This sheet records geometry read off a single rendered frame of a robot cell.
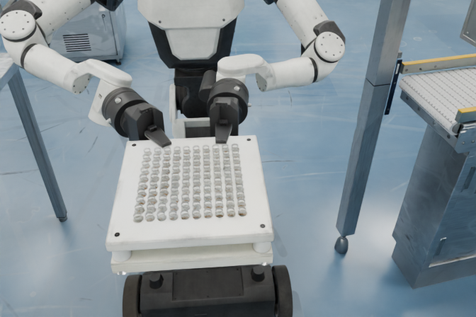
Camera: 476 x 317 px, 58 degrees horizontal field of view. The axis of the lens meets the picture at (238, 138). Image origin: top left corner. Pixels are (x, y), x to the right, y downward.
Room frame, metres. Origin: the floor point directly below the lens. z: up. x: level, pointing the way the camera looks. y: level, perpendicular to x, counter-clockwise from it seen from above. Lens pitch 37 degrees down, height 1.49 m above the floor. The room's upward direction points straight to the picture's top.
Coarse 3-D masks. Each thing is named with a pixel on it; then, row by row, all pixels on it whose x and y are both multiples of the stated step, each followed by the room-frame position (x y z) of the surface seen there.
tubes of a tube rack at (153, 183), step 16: (160, 160) 0.59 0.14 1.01; (176, 160) 0.58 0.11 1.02; (208, 160) 0.58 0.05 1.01; (224, 160) 0.58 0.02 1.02; (176, 176) 0.53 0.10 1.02; (208, 176) 0.54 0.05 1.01; (224, 176) 0.55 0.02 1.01; (160, 192) 0.50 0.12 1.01; (176, 192) 0.50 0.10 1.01; (208, 192) 0.50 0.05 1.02; (160, 208) 0.46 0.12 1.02; (176, 208) 0.47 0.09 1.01
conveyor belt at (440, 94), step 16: (400, 80) 1.18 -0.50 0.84; (416, 80) 1.15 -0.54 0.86; (432, 80) 1.15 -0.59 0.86; (448, 80) 1.15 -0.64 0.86; (464, 80) 1.15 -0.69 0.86; (416, 96) 1.09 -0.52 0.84; (432, 96) 1.06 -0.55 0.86; (448, 96) 1.06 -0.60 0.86; (464, 96) 1.06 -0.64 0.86; (432, 112) 1.01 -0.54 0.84; (448, 112) 0.98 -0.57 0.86; (448, 128) 0.94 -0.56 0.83
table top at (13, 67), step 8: (0, 56) 1.39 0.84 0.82; (8, 56) 1.39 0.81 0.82; (0, 64) 1.33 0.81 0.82; (8, 64) 1.33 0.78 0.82; (16, 64) 1.36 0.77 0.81; (0, 72) 1.27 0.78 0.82; (8, 72) 1.29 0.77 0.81; (0, 80) 1.23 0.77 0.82; (8, 80) 1.27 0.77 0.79; (0, 88) 1.21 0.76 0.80
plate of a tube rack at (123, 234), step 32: (128, 160) 0.59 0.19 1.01; (192, 160) 0.59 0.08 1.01; (256, 160) 0.59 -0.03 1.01; (128, 192) 0.51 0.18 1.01; (192, 192) 0.51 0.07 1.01; (224, 192) 0.51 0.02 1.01; (256, 192) 0.51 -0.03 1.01; (128, 224) 0.44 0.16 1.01; (160, 224) 0.44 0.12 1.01; (192, 224) 0.44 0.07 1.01; (224, 224) 0.44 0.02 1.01; (256, 224) 0.44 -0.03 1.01
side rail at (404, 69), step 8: (416, 64) 1.19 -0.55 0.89; (424, 64) 1.20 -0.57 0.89; (432, 64) 1.20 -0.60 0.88; (440, 64) 1.21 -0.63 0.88; (448, 64) 1.22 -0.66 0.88; (456, 64) 1.22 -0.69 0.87; (464, 64) 1.23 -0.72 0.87; (472, 64) 1.24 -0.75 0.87; (400, 72) 1.19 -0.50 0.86; (408, 72) 1.18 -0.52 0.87; (416, 72) 1.19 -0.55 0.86
